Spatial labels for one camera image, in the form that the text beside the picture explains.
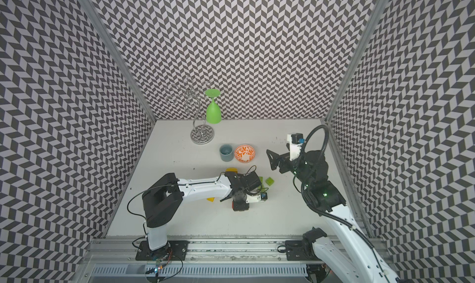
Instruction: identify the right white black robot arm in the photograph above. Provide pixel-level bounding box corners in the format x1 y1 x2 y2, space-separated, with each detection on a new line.
266 150 401 283

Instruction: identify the orange white patterned bowl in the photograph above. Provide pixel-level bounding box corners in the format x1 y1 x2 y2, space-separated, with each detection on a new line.
234 144 256 163

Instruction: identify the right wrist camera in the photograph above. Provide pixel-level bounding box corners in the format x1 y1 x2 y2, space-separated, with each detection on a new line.
287 133 305 161

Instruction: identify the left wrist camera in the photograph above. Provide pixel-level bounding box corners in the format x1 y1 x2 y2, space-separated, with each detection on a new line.
246 193 268 204

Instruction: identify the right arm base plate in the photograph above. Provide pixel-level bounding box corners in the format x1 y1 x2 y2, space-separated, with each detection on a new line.
284 240 319 261

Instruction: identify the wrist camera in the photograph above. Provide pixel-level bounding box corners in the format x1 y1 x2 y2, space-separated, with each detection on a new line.
246 193 268 204
287 133 305 161

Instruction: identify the grey blue ceramic cup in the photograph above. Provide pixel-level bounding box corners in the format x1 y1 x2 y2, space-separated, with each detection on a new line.
219 144 235 162

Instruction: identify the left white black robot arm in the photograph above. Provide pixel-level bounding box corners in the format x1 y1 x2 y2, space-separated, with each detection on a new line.
141 171 268 251

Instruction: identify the aluminium front rail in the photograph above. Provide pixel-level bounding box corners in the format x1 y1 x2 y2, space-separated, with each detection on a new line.
83 235 392 265

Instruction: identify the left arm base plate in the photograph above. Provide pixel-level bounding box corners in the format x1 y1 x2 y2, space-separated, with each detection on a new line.
135 240 189 261

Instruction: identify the chrome wire glass rack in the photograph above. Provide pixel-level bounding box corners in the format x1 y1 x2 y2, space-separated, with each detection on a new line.
166 77 215 145

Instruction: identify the white slotted cable duct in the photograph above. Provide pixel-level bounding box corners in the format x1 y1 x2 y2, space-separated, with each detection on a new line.
91 264 308 278

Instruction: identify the green plastic wine glass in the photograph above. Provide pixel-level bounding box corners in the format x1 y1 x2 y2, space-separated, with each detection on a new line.
205 89 221 124

